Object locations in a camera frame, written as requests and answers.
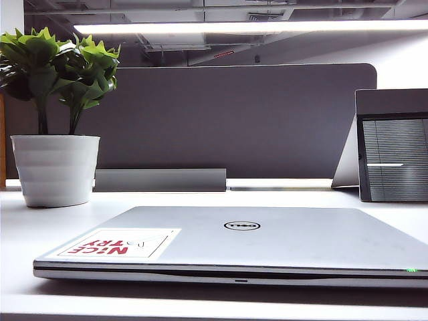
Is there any long ceiling light strip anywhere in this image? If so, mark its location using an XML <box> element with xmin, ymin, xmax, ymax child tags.
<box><xmin>72</xmin><ymin>19</ymin><xmax>428</xmax><ymax>35</ymax></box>

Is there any white ribbed plant pot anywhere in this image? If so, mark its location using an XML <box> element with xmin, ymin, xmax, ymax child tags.
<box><xmin>9</xmin><ymin>134</ymin><xmax>101</xmax><ymax>209</ymax></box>

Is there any green leafy artificial plant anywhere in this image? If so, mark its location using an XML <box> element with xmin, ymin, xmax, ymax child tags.
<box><xmin>0</xmin><ymin>27</ymin><xmax>121</xmax><ymax>136</ymax></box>

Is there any silver Dell laptop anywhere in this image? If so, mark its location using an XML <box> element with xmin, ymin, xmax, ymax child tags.
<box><xmin>32</xmin><ymin>205</ymin><xmax>428</xmax><ymax>289</ymax></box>

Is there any white slanted stand panel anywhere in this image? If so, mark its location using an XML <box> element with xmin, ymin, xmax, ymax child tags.
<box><xmin>330</xmin><ymin>115</ymin><xmax>361</xmax><ymax>189</ymax></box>

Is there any grey partition foot bracket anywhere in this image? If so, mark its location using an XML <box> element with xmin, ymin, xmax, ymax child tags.
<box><xmin>93</xmin><ymin>168</ymin><xmax>227</xmax><ymax>193</ymax></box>

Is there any dark grey desk partition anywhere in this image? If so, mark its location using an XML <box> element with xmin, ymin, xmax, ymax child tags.
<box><xmin>5</xmin><ymin>62</ymin><xmax>378</xmax><ymax>180</ymax></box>

